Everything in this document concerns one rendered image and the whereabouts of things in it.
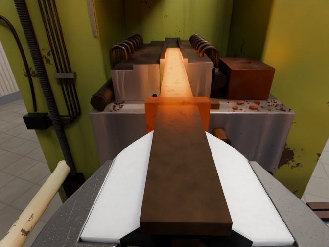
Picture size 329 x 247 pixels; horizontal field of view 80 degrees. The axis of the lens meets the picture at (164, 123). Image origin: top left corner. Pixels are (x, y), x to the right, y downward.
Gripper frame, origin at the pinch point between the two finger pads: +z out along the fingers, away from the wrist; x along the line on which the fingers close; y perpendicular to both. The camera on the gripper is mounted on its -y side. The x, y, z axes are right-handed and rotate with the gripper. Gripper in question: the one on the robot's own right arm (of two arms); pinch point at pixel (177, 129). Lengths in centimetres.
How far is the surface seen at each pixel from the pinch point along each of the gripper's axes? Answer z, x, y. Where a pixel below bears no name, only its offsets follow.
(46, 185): 30, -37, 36
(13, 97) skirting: 257, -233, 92
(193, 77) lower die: 27.7, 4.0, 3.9
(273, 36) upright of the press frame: 41.6, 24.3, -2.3
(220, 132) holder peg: 20.1, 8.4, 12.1
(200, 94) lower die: 27.7, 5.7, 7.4
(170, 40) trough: 68, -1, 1
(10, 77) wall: 264, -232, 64
